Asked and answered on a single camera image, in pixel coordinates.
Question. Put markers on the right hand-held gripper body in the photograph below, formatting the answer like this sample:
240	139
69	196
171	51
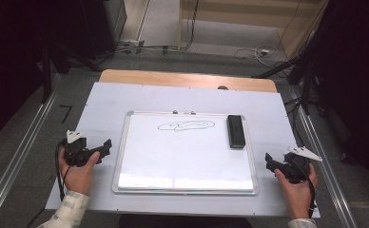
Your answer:
295	169

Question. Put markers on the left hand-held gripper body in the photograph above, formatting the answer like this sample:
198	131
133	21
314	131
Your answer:
76	152

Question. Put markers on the black whiteboard eraser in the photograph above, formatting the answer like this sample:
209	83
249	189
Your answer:
236	131

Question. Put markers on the silver framed whiteboard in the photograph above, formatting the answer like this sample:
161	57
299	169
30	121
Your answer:
185	155

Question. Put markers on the person's left hand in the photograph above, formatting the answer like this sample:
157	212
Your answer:
78	179

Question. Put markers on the person's right hand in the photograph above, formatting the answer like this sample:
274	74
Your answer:
298	198

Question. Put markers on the large white base board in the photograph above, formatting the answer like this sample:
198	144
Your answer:
106	104

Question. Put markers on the black metal stand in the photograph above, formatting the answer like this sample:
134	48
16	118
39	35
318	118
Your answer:
306	82
46	76

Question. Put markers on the wooden table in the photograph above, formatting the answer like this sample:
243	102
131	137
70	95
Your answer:
173	78

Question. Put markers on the person's dark lap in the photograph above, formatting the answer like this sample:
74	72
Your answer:
185	222

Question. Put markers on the black cabinet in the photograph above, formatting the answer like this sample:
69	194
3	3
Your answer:
100	28

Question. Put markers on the light wooden shelf unit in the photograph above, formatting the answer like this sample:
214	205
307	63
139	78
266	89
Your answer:
236	12

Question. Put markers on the silver metal floor rail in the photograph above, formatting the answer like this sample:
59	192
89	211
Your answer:
325	177
21	145

